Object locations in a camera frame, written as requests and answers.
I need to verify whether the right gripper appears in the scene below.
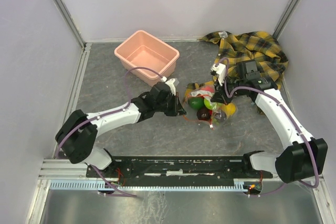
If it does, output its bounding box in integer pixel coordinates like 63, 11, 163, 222
209, 75, 245, 105

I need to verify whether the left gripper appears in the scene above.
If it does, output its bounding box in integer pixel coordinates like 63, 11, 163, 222
155, 92, 186, 117

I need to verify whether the clear zip top bag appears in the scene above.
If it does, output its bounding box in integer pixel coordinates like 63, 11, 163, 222
183, 85, 235, 130

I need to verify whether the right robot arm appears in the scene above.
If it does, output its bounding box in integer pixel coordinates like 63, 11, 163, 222
211, 57, 328, 188

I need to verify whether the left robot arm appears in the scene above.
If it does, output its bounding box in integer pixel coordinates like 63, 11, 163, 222
55, 78, 186, 177

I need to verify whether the green fake apple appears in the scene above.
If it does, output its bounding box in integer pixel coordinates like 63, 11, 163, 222
204, 98, 216, 111

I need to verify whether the dark green fake avocado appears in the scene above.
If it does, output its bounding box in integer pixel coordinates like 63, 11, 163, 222
187, 97, 204, 111

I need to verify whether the dark fake plum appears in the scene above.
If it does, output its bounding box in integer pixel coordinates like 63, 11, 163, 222
196, 107, 212, 121

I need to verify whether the yellow plaid shirt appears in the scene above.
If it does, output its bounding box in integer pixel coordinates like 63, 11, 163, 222
201, 31, 289, 92

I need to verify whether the pink plastic bin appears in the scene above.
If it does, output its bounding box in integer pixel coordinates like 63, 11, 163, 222
114, 30, 180, 86

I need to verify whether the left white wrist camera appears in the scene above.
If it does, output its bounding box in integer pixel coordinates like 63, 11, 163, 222
161, 77, 179, 95

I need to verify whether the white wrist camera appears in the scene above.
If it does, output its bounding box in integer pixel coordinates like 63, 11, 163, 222
211, 63, 226, 86
161, 77, 179, 95

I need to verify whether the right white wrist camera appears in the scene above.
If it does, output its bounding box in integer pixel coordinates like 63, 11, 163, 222
211, 63, 226, 86

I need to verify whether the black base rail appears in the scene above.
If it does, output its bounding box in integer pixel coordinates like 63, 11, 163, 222
102, 156, 273, 188

